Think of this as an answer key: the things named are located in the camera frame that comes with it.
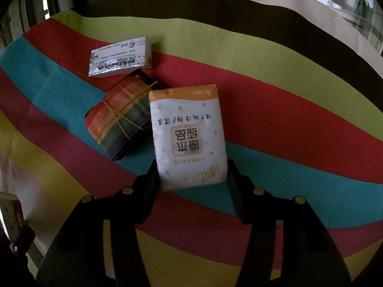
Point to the red box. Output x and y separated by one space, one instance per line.
12 215

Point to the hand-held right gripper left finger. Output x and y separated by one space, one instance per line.
148 191

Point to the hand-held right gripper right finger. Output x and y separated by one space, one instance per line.
236 191

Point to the white orange tissue packet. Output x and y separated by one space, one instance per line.
188 137

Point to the striped colourful blanket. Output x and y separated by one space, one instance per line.
284 110

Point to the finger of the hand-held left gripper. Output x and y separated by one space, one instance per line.
25 237

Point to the white medicine box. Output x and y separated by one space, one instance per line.
119 56

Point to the glass window with frame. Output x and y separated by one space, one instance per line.
33 3
353 3

